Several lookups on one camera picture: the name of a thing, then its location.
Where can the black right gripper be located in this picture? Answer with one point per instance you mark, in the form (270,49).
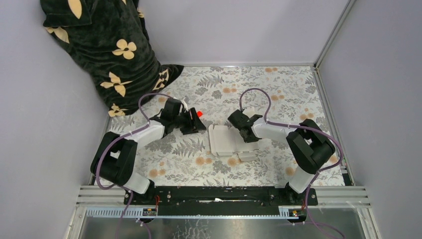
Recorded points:
(252,140)

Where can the floral patterned table cloth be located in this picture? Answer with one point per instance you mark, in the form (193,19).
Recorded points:
(286,94)

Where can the black floral plush blanket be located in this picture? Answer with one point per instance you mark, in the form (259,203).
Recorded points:
(109,40)

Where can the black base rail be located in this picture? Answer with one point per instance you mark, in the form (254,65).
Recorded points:
(274,196)

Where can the white cardboard paper box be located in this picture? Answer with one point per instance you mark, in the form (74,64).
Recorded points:
(226,141)

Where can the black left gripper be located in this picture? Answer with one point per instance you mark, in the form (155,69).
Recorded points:
(194,125)

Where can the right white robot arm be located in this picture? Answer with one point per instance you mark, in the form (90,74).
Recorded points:
(310,146)

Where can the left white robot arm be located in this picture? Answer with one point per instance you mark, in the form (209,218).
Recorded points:
(115,157)

